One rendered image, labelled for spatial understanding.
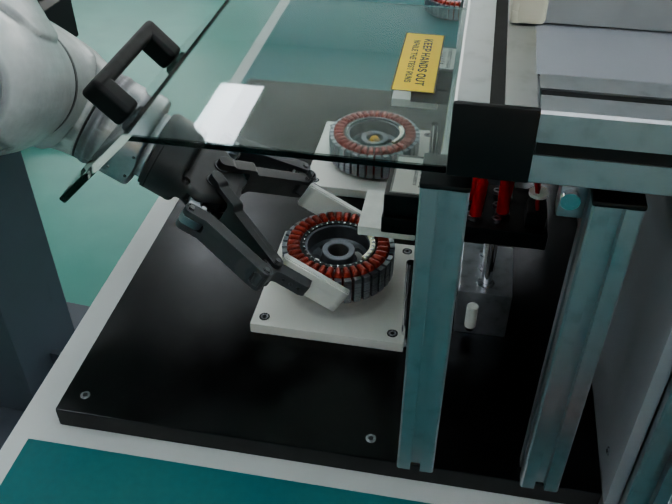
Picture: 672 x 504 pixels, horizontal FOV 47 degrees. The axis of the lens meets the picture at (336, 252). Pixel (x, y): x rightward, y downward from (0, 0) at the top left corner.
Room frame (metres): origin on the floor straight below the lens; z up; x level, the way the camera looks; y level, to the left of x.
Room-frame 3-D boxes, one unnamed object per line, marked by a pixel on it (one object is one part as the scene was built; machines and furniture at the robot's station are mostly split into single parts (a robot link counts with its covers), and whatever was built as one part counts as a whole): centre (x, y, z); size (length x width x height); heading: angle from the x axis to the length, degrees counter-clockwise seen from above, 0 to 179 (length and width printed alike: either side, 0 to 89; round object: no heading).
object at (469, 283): (0.57, -0.15, 0.80); 0.08 x 0.05 x 0.06; 169
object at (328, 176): (0.84, -0.05, 0.78); 0.15 x 0.15 x 0.01; 79
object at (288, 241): (0.60, 0.00, 0.82); 0.11 x 0.11 x 0.04
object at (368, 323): (0.60, 0.00, 0.78); 0.15 x 0.15 x 0.01; 79
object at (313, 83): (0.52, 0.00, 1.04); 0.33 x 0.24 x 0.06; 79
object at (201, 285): (0.71, -0.04, 0.76); 0.64 x 0.47 x 0.02; 169
